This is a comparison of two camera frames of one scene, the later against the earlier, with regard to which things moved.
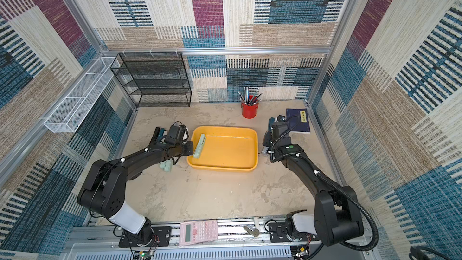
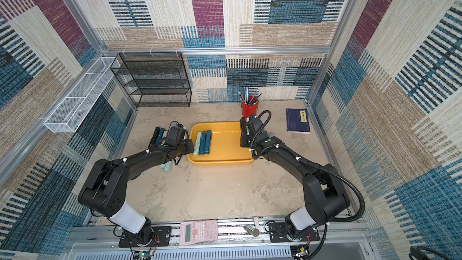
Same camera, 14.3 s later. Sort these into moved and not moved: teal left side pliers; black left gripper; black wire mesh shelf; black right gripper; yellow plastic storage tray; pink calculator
Moved: yellow plastic storage tray; black right gripper
Not moved: pink calculator; black left gripper; teal left side pliers; black wire mesh shelf
